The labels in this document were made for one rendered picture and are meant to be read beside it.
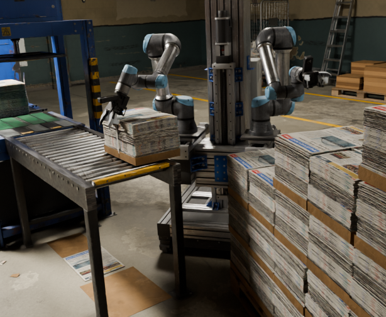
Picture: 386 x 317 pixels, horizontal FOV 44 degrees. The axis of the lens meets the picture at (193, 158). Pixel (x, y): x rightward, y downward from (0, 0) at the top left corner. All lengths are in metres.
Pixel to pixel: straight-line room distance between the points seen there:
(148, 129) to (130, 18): 9.94
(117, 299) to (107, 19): 9.76
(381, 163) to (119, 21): 11.09
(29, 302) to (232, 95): 1.75
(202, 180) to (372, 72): 5.81
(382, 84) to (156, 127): 6.30
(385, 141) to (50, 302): 2.18
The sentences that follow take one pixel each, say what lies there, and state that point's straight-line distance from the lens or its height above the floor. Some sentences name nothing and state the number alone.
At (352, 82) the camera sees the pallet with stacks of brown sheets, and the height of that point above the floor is 0.27.
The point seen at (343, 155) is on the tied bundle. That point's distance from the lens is 1.81.
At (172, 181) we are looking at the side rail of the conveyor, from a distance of 2.60.
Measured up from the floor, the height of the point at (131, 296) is 0.00.
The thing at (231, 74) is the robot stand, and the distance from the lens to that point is 3.10.
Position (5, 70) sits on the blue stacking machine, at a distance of 5.94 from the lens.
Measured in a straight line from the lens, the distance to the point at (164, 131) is 2.62.
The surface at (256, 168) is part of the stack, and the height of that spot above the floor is 0.82.
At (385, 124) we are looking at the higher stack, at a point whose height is 1.26.
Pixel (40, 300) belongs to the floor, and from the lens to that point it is 3.07.
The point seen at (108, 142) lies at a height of 0.87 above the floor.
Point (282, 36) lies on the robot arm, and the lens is 2.98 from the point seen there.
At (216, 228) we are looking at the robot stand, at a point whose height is 0.23.
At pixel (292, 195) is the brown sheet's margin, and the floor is 0.86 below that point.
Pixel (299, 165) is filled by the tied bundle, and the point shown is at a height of 1.00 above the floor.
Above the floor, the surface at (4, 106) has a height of 0.89.
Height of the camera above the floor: 1.58
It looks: 17 degrees down
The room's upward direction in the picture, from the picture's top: 3 degrees counter-clockwise
